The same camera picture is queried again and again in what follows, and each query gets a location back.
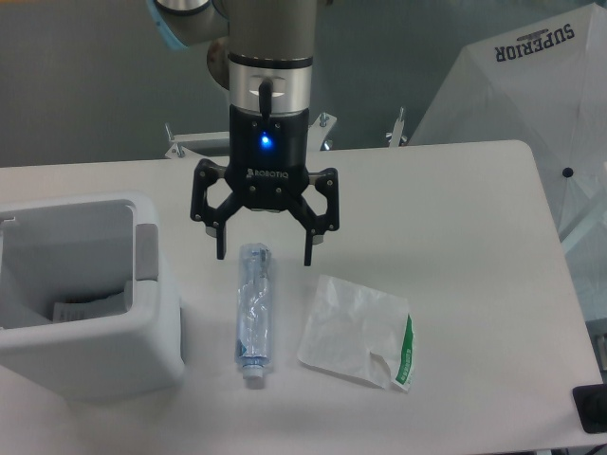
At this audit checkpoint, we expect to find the black device at table edge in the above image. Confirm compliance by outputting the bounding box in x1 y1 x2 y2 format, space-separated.
572 384 606 434

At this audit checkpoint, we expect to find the white Superior umbrella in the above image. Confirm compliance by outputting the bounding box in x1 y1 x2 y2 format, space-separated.
411 3 606 251

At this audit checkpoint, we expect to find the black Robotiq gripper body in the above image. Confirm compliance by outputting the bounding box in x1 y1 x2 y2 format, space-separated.
225 106 309 211

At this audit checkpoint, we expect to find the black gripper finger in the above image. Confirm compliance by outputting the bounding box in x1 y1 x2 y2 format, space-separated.
190 158 244 260
289 167 339 266

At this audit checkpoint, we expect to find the metal clamp screw right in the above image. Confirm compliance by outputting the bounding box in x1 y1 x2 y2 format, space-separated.
385 106 408 148

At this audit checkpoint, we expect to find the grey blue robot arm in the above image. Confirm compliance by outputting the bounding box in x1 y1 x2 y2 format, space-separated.
147 1 340 265

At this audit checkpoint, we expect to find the white plastic trash can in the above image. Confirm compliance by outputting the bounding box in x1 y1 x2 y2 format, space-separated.
1 191 185 401

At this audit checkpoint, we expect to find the crushed clear plastic bottle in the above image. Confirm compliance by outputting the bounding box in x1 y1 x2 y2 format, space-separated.
234 243 274 390

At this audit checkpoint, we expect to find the white green plastic wrapper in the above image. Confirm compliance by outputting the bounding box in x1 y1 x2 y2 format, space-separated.
298 275 415 392

